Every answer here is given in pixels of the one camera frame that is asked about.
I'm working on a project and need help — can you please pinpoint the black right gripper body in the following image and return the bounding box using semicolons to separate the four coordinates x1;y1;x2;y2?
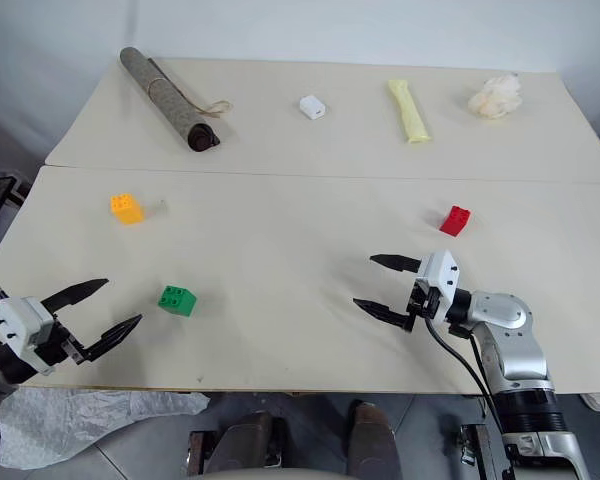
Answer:
404;275;455;333

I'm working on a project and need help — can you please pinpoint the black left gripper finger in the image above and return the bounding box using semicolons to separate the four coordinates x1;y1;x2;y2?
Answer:
77;313;144;365
40;278;110;317

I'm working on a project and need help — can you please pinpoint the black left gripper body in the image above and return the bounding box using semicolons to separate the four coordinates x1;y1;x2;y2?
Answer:
33;318;87;374

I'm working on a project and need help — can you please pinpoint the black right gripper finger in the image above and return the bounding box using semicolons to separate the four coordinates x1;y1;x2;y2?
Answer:
369;253;424;275
352;297;414;330

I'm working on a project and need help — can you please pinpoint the red toy brick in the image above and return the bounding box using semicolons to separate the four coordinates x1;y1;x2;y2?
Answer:
438;204;472;237

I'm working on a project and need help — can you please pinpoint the green toy brick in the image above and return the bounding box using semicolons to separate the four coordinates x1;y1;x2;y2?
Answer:
157;284;198;318

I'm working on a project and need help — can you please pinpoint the white crumpled plastic sheet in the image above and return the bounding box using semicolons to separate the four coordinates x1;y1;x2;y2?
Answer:
0;388;209;471

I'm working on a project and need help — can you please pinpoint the orange toy brick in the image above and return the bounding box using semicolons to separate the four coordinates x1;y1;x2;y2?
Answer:
109;192;146;227

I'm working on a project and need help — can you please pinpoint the dark rounded robot foot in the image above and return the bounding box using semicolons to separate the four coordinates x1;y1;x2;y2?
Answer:
202;410;274;472
347;399;402;480

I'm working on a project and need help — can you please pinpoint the pale yellow folded cloth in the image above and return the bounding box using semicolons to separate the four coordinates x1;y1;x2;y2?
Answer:
386;78;432;146

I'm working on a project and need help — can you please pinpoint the small white box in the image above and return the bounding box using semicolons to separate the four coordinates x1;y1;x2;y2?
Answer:
298;95;329;121

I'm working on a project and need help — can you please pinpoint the rolled grey felt mat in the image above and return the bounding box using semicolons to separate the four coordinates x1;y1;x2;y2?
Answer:
119;46;231;153

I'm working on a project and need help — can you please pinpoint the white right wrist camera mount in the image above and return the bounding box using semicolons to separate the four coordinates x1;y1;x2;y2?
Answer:
415;249;462;320

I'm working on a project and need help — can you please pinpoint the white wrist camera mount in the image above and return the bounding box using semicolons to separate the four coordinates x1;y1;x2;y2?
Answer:
415;249;462;320
0;295;56;375

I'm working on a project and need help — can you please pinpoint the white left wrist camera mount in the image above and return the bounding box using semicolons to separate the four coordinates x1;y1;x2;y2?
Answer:
0;295;56;375

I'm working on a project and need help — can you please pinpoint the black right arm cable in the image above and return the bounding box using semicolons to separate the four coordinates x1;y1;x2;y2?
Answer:
422;316;512;480

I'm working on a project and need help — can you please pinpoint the dark metal frame piece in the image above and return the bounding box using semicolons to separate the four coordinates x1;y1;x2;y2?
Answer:
457;423;494;469
187;429;207;479

